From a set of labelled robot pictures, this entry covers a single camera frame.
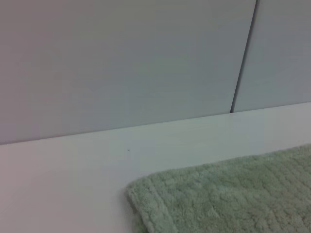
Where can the green ribbed terry towel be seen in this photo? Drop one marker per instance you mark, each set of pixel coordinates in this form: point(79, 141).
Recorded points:
point(230, 194)

